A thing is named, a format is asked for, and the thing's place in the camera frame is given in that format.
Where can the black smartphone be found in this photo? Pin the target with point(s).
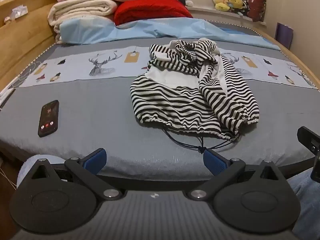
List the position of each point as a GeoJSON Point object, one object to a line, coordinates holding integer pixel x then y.
{"type": "Point", "coordinates": [48, 120]}

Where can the red cushion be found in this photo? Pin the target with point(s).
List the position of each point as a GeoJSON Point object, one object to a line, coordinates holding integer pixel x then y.
{"type": "Point", "coordinates": [256, 5]}

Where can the yellow plush toy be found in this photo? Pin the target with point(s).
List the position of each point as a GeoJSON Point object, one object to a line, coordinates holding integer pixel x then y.
{"type": "Point", "coordinates": [221, 1]}
{"type": "Point", "coordinates": [235, 2]}

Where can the red blanket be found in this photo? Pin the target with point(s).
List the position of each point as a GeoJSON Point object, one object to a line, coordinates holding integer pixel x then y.
{"type": "Point", "coordinates": [150, 11]}

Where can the person's right leg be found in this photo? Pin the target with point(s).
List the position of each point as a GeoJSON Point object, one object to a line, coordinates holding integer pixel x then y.
{"type": "Point", "coordinates": [307, 200]}

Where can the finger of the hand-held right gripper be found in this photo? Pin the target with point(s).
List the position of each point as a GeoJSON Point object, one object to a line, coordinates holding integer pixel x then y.
{"type": "Point", "coordinates": [310, 138]}

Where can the window sill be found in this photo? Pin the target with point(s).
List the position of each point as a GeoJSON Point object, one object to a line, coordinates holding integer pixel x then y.
{"type": "Point", "coordinates": [212, 13]}

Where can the cream folded blanket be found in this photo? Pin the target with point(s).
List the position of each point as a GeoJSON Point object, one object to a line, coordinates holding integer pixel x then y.
{"type": "Point", "coordinates": [80, 8]}

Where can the clear plastic bag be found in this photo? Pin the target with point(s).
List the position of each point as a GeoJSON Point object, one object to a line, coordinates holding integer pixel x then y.
{"type": "Point", "coordinates": [19, 11]}

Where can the light blue blanket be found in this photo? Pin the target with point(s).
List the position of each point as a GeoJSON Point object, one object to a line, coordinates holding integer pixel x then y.
{"type": "Point", "coordinates": [100, 32]}

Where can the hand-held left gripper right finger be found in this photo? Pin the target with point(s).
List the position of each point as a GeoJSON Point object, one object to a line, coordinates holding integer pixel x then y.
{"type": "Point", "coordinates": [214, 162]}

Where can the wooden headboard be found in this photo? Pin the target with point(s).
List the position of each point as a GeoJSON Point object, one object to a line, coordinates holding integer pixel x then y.
{"type": "Point", "coordinates": [22, 37]}

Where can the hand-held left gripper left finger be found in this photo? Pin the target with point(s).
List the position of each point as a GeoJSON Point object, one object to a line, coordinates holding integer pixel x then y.
{"type": "Point", "coordinates": [96, 160]}

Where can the black white striped garment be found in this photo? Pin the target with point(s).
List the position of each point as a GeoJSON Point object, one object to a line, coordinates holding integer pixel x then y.
{"type": "Point", "coordinates": [175, 105]}

